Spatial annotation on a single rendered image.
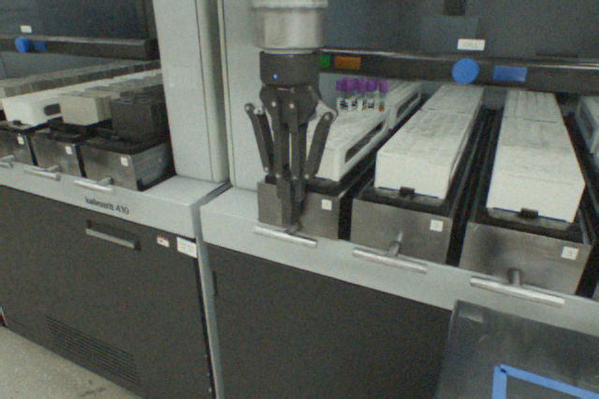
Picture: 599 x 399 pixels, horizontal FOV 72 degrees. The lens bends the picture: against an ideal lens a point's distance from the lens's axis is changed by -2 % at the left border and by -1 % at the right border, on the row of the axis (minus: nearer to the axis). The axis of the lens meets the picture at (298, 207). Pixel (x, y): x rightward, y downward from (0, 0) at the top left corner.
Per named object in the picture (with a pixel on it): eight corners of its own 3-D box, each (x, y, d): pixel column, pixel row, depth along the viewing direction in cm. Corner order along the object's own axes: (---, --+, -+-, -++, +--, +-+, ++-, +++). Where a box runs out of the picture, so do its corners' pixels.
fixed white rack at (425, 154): (415, 140, 85) (418, 109, 82) (467, 146, 81) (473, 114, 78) (372, 194, 61) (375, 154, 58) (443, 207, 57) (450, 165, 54)
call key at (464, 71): (451, 81, 53) (455, 57, 51) (476, 83, 51) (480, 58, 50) (449, 83, 52) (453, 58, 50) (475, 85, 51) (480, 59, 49)
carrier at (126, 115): (162, 134, 82) (158, 103, 80) (155, 137, 81) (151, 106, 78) (120, 127, 87) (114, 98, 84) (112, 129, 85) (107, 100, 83)
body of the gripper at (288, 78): (333, 48, 52) (330, 121, 56) (273, 45, 56) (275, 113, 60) (308, 54, 46) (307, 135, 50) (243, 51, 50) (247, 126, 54)
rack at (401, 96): (383, 102, 116) (385, 80, 113) (419, 106, 112) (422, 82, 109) (346, 128, 92) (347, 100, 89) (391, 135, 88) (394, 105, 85)
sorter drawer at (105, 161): (260, 109, 138) (259, 81, 134) (298, 112, 133) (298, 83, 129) (67, 187, 80) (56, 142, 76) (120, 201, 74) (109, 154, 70)
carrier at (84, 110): (108, 125, 88) (102, 96, 86) (100, 127, 87) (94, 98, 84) (70, 119, 93) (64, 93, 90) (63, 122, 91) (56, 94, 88)
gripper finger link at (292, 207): (295, 173, 60) (299, 174, 59) (295, 216, 63) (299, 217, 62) (285, 180, 57) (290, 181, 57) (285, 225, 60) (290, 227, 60)
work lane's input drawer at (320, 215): (378, 123, 122) (381, 92, 118) (426, 128, 117) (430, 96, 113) (242, 235, 64) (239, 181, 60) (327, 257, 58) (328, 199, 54)
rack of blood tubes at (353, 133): (343, 131, 90) (344, 102, 87) (388, 137, 86) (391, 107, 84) (277, 178, 66) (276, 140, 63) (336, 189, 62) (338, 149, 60)
